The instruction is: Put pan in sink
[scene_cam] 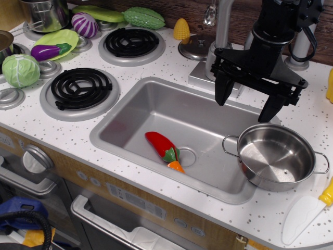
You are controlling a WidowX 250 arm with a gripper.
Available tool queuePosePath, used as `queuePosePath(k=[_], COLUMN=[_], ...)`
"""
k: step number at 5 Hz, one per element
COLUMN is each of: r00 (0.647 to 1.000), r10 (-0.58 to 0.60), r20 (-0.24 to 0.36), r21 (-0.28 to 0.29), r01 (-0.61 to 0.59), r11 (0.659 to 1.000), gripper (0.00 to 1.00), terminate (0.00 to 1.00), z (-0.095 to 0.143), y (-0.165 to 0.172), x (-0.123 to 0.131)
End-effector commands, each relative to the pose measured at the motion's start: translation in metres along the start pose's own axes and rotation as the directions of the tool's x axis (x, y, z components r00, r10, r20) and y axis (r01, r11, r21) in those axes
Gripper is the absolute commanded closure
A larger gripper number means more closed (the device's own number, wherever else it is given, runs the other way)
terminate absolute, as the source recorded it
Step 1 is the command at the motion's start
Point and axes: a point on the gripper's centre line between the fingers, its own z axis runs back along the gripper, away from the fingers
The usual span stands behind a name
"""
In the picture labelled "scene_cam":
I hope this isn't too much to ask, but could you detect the steel pot lid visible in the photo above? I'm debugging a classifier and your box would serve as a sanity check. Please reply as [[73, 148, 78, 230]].
[[178, 35, 214, 61]]

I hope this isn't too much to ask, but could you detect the hanging silver spoon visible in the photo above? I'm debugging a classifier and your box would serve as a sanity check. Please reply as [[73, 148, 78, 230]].
[[203, 0, 217, 27]]

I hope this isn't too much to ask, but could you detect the black stove burner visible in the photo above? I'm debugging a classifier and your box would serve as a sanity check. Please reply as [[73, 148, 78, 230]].
[[40, 68, 120, 122], [98, 27, 165, 67]]

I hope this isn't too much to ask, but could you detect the red toy chili pepper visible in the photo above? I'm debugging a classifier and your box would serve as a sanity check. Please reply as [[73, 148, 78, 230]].
[[145, 131, 180, 163]]

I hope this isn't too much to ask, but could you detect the rear black stove burner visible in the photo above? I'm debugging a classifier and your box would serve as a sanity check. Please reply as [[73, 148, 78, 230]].
[[98, 27, 165, 67]]

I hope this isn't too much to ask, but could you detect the grey oven door handle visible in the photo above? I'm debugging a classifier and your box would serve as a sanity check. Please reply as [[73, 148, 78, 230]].
[[1, 156, 58, 199]]

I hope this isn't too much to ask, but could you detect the yellow toy at right edge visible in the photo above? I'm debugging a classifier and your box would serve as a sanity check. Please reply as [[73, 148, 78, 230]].
[[326, 69, 333, 103]]

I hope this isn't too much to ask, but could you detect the grey dishwasher handle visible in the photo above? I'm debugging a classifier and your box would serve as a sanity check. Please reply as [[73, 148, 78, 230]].
[[71, 195, 182, 249]]

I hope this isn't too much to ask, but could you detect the light green toy plate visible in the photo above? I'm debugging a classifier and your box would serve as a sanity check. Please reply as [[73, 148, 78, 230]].
[[34, 29, 79, 60]]

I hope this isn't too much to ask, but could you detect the front black stove burner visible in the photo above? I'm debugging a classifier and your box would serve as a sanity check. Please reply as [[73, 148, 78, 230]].
[[40, 68, 120, 122]]

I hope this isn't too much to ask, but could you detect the tall steel pot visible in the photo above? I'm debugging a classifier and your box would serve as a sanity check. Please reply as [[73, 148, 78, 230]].
[[12, 0, 71, 35]]

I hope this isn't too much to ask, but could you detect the green toy bitter gourd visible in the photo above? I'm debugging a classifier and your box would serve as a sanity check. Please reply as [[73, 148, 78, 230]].
[[122, 7, 165, 30]]

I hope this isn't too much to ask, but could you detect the purple toy eggplant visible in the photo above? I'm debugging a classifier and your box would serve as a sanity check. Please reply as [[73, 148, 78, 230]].
[[31, 43, 72, 61]]

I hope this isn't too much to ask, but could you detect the silver toy faucet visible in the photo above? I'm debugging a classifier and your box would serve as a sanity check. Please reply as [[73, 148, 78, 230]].
[[188, 0, 234, 91]]

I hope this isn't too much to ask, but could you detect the grey oven knob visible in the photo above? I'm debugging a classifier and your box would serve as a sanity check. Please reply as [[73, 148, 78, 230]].
[[21, 144, 54, 174]]

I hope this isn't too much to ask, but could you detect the small steel pan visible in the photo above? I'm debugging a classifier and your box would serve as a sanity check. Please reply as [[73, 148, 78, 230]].
[[233, 123, 319, 192]]

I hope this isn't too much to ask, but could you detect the white yellow toy knife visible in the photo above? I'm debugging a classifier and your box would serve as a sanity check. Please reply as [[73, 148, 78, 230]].
[[281, 178, 332, 245]]

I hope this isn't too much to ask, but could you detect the orange toy carrot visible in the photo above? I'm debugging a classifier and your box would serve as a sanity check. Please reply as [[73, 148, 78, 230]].
[[167, 161, 185, 173]]

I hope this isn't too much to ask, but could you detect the grey stove dial rear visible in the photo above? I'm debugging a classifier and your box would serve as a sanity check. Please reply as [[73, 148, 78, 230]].
[[71, 35, 92, 54]]

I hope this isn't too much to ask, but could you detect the grey plastic sink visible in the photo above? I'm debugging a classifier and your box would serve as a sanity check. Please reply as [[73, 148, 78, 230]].
[[90, 77, 261, 204]]

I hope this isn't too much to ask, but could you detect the green toy cabbage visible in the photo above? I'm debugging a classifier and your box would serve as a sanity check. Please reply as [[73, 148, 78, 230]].
[[2, 54, 40, 88]]

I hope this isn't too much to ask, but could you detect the grey stove dial front left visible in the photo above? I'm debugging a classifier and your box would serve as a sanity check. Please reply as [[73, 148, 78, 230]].
[[1, 88, 25, 110]]

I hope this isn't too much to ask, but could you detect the black hose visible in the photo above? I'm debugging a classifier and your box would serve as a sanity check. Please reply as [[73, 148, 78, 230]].
[[0, 210, 53, 250]]

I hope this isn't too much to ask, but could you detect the grey stove dial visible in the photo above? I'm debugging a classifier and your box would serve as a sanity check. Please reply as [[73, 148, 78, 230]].
[[1, 88, 25, 110], [39, 60, 62, 79], [71, 35, 92, 54]]

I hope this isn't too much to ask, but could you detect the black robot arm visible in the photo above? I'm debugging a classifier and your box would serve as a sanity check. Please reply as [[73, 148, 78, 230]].
[[211, 1, 324, 122]]

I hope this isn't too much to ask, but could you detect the purple white toy onion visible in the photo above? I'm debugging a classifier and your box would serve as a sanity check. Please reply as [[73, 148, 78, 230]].
[[71, 12, 99, 38]]

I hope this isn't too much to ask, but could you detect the grey stove dial middle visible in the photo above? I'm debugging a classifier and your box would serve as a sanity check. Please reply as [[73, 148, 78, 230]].
[[39, 60, 62, 79]]

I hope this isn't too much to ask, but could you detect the grey support pole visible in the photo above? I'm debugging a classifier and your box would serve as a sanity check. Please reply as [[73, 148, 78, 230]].
[[285, 24, 317, 71]]

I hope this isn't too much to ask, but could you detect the yellow toy corn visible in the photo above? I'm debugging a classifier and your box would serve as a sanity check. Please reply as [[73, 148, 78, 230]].
[[173, 18, 190, 40]]

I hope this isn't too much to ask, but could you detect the blue object bottom left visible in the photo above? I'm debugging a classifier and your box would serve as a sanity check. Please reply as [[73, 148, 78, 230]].
[[1, 196, 48, 230]]

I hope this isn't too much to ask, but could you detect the steel pot at left edge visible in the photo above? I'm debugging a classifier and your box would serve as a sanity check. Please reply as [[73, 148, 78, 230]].
[[0, 30, 14, 64]]

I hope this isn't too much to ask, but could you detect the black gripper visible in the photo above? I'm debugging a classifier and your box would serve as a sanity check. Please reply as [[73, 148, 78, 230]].
[[211, 29, 308, 122]]

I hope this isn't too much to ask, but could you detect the green toy pea pod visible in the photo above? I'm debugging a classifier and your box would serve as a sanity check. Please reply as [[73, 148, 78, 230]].
[[72, 5, 125, 23]]

